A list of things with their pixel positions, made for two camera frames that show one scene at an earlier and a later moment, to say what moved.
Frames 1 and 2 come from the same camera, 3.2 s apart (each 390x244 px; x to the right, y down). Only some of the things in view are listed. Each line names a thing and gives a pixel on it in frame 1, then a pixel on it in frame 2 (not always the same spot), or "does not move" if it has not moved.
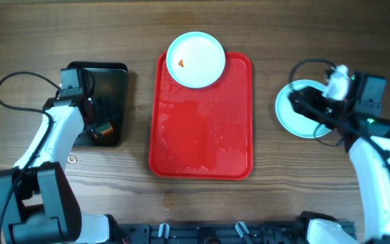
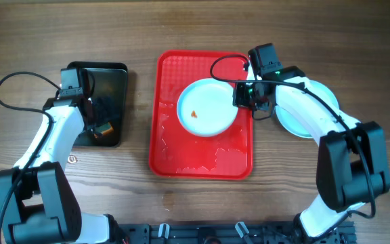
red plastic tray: x=204 y=133 does not move
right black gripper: x=306 y=104 to x=239 y=99
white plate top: x=196 y=59 to x=205 y=107
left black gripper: x=105 y=110 does not move
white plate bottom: x=292 y=120 does not move
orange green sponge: x=105 y=129 does not move
